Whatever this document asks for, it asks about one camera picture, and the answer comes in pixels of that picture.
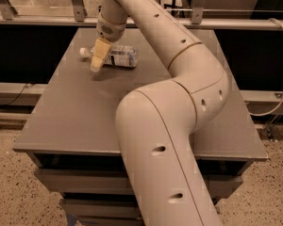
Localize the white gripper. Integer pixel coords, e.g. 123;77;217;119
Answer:
91;13;127;73

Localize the clear blue plastic water bottle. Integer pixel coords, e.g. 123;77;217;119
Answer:
78;44;139;69

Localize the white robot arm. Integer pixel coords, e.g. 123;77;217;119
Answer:
91;0;229;226

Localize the grey drawer cabinet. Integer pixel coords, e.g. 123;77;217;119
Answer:
12;27;268;226

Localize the metal railing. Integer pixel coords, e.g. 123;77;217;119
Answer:
0;0;283;35

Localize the upper grey drawer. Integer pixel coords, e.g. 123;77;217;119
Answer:
34;169;243;199

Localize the grey drawer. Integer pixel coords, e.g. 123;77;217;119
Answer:
34;169;243;199
59;198;221;226

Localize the lower grey drawer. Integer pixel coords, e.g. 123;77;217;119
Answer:
59;198;221;226

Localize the black cable on left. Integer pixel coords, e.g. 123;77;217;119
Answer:
0;83;34;106

